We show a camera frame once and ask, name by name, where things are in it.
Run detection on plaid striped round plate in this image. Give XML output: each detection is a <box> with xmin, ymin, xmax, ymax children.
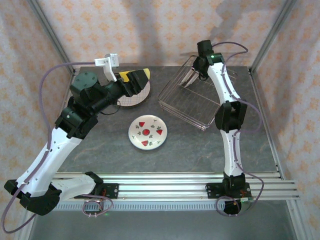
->
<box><xmin>116</xmin><ymin>81</ymin><xmax>151</xmax><ymax>108</ymax></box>

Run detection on copper wire dish rack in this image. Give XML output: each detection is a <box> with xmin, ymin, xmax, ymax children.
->
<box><xmin>157</xmin><ymin>54</ymin><xmax>238</xmax><ymax>132</ymax></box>

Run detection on aluminium extrusion base rails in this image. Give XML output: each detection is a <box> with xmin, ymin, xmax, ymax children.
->
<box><xmin>53</xmin><ymin>172</ymin><xmax>301</xmax><ymax>202</ymax></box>

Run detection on grey slotted cable duct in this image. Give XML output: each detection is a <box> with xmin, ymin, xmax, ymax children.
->
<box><xmin>56</xmin><ymin>201</ymin><xmax>226</xmax><ymax>212</ymax></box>

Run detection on white strawberry pattern plate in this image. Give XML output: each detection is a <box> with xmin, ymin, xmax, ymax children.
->
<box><xmin>128</xmin><ymin>114</ymin><xmax>168</xmax><ymax>151</ymax></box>

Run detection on aluminium frame post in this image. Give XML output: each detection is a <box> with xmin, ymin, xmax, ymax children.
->
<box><xmin>286</xmin><ymin>199</ymin><xmax>308</xmax><ymax>240</ymax></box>
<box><xmin>248</xmin><ymin>0</ymin><xmax>298</xmax><ymax>76</ymax></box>
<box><xmin>26</xmin><ymin>0</ymin><xmax>77</xmax><ymax>76</ymax></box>
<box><xmin>14</xmin><ymin>212</ymin><xmax>38</xmax><ymax>240</ymax></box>

